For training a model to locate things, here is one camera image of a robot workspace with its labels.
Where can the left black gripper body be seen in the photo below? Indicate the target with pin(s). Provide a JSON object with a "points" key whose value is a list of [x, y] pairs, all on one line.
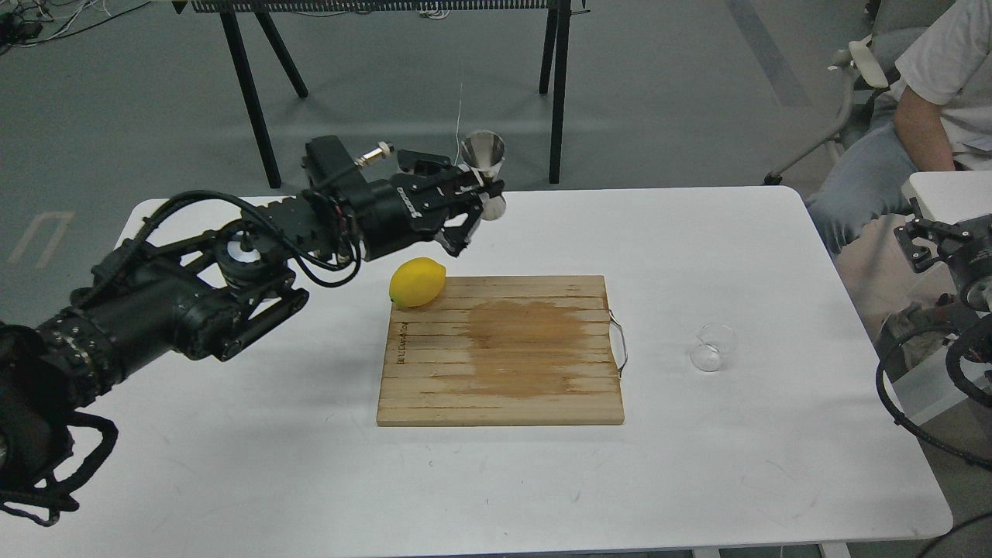
{"points": [[391, 217]]}

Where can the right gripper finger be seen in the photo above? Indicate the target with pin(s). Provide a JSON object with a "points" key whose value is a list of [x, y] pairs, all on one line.
{"points": [[920, 239]]}

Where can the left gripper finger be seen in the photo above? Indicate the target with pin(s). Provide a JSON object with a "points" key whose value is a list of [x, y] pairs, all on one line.
{"points": [[434, 179], [451, 222]]}

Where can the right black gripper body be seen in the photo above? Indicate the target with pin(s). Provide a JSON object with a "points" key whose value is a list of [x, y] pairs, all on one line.
{"points": [[970, 267]]}

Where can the steel jigger measuring cup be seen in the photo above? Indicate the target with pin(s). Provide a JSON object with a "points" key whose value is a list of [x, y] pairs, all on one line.
{"points": [[484, 152]]}

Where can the small clear glass beaker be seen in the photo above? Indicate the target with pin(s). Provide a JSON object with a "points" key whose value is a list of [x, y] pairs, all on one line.
{"points": [[715, 343]]}

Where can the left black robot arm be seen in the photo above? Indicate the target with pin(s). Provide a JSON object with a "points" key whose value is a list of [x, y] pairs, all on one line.
{"points": [[208, 274]]}

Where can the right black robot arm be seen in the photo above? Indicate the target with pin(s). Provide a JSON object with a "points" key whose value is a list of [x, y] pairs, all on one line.
{"points": [[969, 342]]}

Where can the white side table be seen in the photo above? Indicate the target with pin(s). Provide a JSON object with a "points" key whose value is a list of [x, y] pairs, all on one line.
{"points": [[950, 197]]}

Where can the yellow lemon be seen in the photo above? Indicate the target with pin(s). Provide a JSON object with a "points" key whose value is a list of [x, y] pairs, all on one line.
{"points": [[417, 282]]}

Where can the wooden cutting board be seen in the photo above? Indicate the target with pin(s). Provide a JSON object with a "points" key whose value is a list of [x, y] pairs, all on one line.
{"points": [[503, 351]]}

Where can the seated person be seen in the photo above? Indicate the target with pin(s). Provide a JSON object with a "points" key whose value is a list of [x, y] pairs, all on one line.
{"points": [[936, 117]]}

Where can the grey office chair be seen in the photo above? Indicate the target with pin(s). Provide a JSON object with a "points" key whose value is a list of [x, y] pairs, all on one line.
{"points": [[866, 68]]}

